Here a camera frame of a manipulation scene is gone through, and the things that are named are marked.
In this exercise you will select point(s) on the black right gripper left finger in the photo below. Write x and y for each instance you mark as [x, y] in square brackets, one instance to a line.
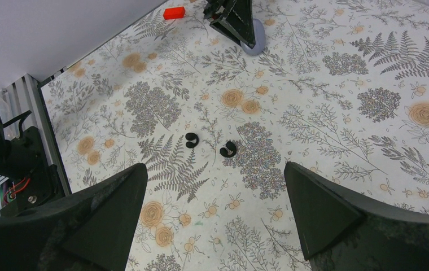
[92, 229]

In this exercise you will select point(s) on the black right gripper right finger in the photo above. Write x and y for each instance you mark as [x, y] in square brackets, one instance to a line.
[340, 229]

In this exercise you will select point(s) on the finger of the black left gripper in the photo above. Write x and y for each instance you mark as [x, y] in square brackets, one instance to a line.
[233, 19]

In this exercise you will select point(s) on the lavender earbud charging case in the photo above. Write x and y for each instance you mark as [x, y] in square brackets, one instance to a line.
[259, 39]

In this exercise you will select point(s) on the red block near gripper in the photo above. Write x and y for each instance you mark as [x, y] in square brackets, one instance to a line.
[174, 13]

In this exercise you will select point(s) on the black clip earbud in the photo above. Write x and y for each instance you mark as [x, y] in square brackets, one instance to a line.
[192, 140]
[229, 150]

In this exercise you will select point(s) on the floral patterned mat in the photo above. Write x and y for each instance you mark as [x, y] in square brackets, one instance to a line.
[342, 88]

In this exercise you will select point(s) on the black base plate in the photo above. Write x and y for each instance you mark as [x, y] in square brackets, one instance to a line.
[27, 180]

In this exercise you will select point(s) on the aluminium frame rail left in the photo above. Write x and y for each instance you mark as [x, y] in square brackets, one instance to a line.
[26, 94]

